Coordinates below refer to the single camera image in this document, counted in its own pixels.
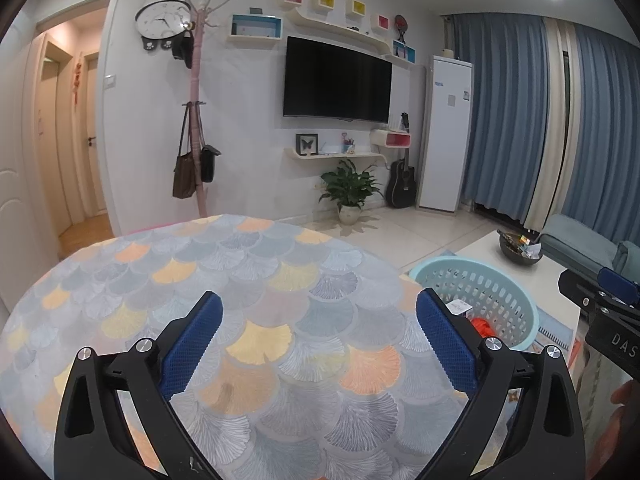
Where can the teal sofa cushion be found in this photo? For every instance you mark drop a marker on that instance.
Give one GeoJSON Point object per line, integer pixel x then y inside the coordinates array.
{"type": "Point", "coordinates": [630, 260]}

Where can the white wavy wall shelf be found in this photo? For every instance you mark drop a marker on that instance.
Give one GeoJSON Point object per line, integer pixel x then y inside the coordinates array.
{"type": "Point", "coordinates": [335, 155]}

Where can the brown tote bag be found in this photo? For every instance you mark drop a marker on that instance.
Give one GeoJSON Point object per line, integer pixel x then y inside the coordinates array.
{"type": "Point", "coordinates": [185, 175]}

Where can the small black bag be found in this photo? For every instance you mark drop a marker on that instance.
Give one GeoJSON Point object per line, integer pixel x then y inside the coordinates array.
{"type": "Point", "coordinates": [209, 165]}

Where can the white coffee table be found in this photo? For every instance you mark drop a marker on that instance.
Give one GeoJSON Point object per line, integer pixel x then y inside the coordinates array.
{"type": "Point", "coordinates": [480, 250]}

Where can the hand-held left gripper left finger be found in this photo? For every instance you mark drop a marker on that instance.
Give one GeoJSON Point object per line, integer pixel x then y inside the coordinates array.
{"type": "Point", "coordinates": [192, 345]}

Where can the brown inner door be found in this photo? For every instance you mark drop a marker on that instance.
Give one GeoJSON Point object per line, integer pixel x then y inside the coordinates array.
{"type": "Point", "coordinates": [97, 160]}

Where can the black hat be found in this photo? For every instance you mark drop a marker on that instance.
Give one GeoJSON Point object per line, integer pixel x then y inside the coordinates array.
{"type": "Point", "coordinates": [184, 50]}

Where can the black flat television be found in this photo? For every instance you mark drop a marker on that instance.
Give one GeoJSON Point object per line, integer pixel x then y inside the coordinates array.
{"type": "Point", "coordinates": [337, 80]}

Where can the white panel door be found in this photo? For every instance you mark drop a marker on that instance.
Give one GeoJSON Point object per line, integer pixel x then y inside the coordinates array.
{"type": "Point", "coordinates": [10, 210]}

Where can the round red fan ornament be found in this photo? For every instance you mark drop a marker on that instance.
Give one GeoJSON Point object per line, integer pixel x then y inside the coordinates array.
{"type": "Point", "coordinates": [400, 22]}

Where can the blue curtain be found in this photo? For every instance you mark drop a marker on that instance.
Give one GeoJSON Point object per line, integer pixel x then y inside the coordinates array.
{"type": "Point", "coordinates": [610, 135]}
{"type": "Point", "coordinates": [500, 110]}

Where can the black butterfly picture frame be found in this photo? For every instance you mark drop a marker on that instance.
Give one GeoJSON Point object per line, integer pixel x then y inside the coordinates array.
{"type": "Point", "coordinates": [307, 143]}

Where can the small blue box shelf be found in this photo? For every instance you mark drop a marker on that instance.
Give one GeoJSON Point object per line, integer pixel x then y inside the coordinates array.
{"type": "Point", "coordinates": [405, 51]}

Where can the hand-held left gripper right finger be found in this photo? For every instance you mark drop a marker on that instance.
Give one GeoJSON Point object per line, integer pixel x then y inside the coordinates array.
{"type": "Point", "coordinates": [445, 340]}

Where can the wide blue box shelf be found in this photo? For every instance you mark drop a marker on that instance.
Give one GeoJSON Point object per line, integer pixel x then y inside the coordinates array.
{"type": "Point", "coordinates": [255, 16]}

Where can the light blue plastic basket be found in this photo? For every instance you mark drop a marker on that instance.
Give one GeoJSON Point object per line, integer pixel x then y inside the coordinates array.
{"type": "Point", "coordinates": [500, 290]}

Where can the orange crumpled wrapper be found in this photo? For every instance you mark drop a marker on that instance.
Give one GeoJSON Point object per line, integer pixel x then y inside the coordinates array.
{"type": "Point", "coordinates": [482, 327]}

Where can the red and white wall box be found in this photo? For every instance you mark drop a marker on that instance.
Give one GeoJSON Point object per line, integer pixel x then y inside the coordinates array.
{"type": "Point", "coordinates": [390, 139]}

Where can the dark bowl with small things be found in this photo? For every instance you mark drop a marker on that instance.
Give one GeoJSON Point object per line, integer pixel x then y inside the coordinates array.
{"type": "Point", "coordinates": [520, 252]}

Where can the potted green plant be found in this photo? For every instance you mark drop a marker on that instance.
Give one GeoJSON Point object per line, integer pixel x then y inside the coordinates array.
{"type": "Point", "coordinates": [350, 185]}

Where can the person's right hand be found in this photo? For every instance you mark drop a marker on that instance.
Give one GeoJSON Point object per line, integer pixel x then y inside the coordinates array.
{"type": "Point", "coordinates": [627, 425]}

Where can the panda wall clock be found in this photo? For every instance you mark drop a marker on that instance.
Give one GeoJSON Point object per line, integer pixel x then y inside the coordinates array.
{"type": "Point", "coordinates": [160, 20]}

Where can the yellow cube wall box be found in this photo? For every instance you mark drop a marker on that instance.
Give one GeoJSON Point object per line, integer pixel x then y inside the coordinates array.
{"type": "Point", "coordinates": [325, 1]}
{"type": "Point", "coordinates": [356, 8]}

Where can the fan-patterned tablecloth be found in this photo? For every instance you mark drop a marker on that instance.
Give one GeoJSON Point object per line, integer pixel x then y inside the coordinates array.
{"type": "Point", "coordinates": [280, 285]}

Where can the white paper scrap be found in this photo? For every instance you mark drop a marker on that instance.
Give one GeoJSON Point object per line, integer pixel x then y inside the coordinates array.
{"type": "Point", "coordinates": [459, 308]}

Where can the red hanging ornament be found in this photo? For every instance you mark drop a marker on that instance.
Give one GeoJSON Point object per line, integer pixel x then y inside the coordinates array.
{"type": "Point", "coordinates": [76, 82]}

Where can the teal sofa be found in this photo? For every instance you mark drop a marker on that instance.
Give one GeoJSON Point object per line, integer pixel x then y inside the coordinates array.
{"type": "Point", "coordinates": [575, 240]}

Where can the pink coat rack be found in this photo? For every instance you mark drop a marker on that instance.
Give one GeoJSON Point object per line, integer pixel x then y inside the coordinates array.
{"type": "Point", "coordinates": [196, 85]}

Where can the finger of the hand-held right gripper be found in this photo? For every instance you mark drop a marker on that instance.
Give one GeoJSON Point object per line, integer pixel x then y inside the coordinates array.
{"type": "Point", "coordinates": [580, 287]}
{"type": "Point", "coordinates": [622, 285]}

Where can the beige curtain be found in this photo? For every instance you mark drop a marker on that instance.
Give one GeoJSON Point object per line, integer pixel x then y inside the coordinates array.
{"type": "Point", "coordinates": [552, 135]}

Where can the black guitar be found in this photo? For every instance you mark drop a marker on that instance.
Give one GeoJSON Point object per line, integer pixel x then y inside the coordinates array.
{"type": "Point", "coordinates": [401, 187]}

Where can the white light switch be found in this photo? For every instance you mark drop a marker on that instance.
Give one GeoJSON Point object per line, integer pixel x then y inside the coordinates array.
{"type": "Point", "coordinates": [110, 79]}

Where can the white standing air conditioner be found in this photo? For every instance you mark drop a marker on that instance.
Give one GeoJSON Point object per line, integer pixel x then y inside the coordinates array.
{"type": "Point", "coordinates": [445, 135]}

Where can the small red cube wall box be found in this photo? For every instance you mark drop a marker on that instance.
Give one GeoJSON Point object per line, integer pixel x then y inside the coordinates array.
{"type": "Point", "coordinates": [383, 21]}

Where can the long white curved shelf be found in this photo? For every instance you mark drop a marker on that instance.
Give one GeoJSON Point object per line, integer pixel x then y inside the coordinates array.
{"type": "Point", "coordinates": [340, 24]}

